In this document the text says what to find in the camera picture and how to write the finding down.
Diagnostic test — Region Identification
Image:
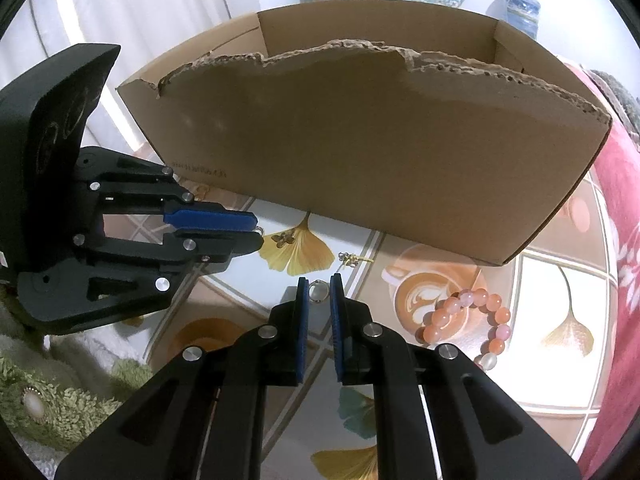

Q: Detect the ginkgo leaf print table cover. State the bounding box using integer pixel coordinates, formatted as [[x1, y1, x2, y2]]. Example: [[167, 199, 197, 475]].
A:
[[120, 140, 616, 480]]

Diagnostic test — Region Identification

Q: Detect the green shaggy mat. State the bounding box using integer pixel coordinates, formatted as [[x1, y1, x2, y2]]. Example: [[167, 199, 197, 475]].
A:
[[0, 287, 156, 453]]

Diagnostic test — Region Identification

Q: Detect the white curtain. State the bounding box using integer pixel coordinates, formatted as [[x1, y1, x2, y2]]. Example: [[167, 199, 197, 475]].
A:
[[50, 0, 301, 126]]

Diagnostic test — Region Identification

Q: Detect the brown cardboard box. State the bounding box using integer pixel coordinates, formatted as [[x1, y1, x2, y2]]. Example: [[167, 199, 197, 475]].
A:
[[116, 0, 613, 267]]

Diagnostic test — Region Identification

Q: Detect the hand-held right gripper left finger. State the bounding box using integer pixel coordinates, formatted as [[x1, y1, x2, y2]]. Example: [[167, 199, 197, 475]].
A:
[[54, 276, 313, 480]]

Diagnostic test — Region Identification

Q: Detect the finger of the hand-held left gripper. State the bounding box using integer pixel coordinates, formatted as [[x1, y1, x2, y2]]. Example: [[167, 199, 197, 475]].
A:
[[54, 276, 313, 480], [330, 274, 583, 480]]

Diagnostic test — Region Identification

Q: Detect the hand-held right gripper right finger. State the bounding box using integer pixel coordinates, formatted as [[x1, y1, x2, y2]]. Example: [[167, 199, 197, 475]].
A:
[[330, 274, 583, 480]]

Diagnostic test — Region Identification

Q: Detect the pearl brooch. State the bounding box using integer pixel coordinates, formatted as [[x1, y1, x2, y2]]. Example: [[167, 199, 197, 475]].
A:
[[22, 389, 47, 418]]

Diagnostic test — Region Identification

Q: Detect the pink blanket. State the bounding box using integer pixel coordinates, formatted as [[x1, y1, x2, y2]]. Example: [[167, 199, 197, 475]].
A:
[[560, 60, 640, 476]]

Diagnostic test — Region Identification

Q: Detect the pink bead bracelet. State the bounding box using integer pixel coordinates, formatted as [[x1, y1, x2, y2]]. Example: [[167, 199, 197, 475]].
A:
[[414, 287, 513, 368]]

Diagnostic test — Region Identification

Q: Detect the grey cloth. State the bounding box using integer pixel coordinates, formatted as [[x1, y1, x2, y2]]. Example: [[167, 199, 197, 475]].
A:
[[590, 70, 640, 133]]

